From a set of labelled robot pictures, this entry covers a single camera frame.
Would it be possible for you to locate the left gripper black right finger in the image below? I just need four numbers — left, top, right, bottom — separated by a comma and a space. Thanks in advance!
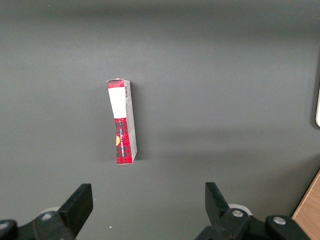
194, 182, 311, 240

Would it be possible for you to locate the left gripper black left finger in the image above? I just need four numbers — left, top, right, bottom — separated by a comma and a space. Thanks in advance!
0, 183, 94, 240

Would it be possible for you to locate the beige rectangular tray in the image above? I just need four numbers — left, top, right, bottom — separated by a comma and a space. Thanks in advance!
314, 83, 320, 129

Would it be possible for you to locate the red plaid cardboard box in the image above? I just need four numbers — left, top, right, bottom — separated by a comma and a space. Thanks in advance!
106, 78, 138, 166

